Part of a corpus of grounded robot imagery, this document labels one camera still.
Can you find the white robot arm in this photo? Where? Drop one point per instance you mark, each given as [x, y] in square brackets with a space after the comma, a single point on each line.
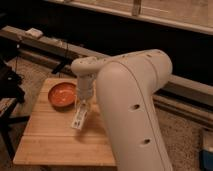
[124, 86]

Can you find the black stand at left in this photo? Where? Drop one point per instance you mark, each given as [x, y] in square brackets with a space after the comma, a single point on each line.
[11, 95]

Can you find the orange ceramic bowl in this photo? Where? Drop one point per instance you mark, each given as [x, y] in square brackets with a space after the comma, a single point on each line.
[62, 94]

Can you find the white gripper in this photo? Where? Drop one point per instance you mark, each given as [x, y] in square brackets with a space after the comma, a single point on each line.
[85, 91]

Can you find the blue bin at right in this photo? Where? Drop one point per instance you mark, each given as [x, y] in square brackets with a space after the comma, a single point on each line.
[206, 153]

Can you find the white plastic bottle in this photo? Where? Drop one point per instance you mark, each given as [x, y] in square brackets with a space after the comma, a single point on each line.
[78, 120]

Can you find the white box on ledge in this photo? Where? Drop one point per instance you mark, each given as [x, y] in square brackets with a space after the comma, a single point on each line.
[34, 33]

